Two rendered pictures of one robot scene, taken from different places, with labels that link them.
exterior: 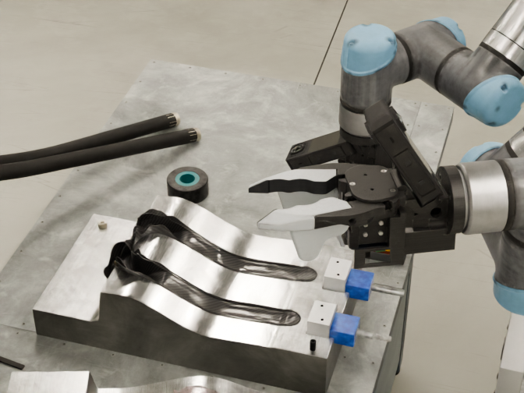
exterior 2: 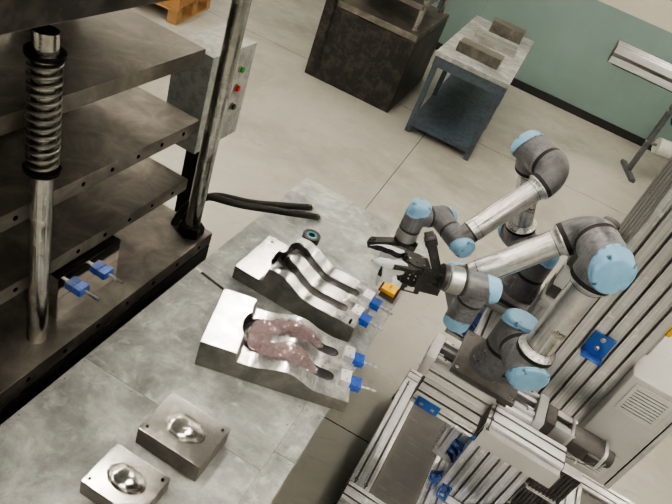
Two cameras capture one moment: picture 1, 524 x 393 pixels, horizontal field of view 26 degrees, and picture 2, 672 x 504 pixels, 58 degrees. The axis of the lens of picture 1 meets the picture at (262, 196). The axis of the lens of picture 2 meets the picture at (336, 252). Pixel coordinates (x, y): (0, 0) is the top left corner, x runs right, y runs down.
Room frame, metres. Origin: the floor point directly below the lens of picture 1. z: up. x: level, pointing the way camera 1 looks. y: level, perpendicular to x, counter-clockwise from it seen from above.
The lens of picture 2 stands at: (-0.37, 0.20, 2.34)
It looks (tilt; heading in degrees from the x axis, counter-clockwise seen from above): 36 degrees down; 355
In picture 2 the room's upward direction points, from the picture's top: 23 degrees clockwise
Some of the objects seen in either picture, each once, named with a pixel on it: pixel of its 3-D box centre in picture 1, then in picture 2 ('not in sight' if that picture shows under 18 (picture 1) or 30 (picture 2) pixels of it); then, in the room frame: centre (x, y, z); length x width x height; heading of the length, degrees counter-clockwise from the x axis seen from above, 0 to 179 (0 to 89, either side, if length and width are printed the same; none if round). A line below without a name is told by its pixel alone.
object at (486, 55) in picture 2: not in sight; (475, 77); (5.87, -0.97, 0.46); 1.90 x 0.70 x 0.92; 166
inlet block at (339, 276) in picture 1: (365, 285); (377, 305); (1.38, -0.17, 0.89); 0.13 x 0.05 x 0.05; 74
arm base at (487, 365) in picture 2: not in sight; (497, 355); (1.10, -0.54, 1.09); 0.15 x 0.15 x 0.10
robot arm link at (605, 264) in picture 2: not in sight; (562, 315); (0.97, -0.56, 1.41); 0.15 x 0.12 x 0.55; 8
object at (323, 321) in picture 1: (350, 331); (367, 321); (1.27, -0.14, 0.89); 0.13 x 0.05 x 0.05; 74
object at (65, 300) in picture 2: not in sight; (29, 241); (1.11, 1.02, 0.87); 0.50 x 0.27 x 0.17; 74
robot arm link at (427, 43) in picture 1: (430, 54); (441, 219); (1.42, -0.24, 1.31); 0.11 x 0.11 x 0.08; 33
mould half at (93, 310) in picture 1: (200, 283); (308, 280); (1.41, 0.10, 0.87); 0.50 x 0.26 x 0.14; 74
